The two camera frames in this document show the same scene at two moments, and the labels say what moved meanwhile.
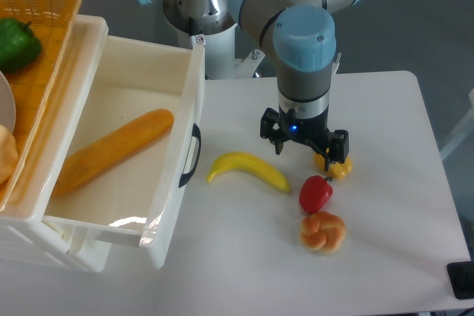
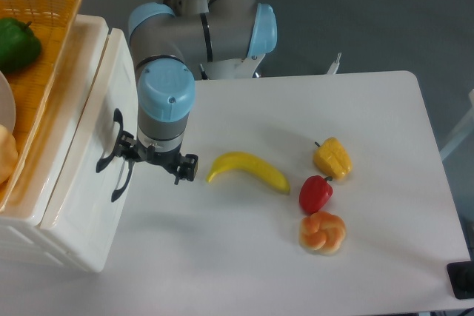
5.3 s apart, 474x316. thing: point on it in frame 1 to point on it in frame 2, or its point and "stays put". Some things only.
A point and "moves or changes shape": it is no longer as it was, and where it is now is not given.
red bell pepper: [315, 193] stays put
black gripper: [278, 126] to [176, 163]
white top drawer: [149, 197] moves or changes shape
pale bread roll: [9, 154] stays put
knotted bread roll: [322, 232] stays put
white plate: [7, 108] stays put
